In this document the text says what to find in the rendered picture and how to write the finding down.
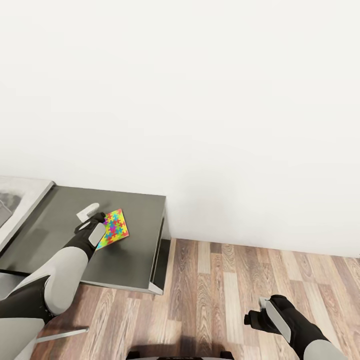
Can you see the jigsaw puzzle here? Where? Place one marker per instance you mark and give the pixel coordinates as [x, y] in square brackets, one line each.
[116, 228]

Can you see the desk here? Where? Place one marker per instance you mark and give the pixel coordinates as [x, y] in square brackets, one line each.
[44, 219]

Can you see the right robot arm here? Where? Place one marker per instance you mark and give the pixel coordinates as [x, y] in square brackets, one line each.
[279, 316]

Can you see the swivel chair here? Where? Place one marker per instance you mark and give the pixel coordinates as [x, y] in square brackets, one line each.
[8, 282]

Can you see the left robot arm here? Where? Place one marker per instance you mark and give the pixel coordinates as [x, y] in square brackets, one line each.
[49, 291]

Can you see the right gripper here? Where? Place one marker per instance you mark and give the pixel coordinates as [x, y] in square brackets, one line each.
[257, 321]

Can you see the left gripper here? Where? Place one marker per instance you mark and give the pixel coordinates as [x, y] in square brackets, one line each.
[99, 218]

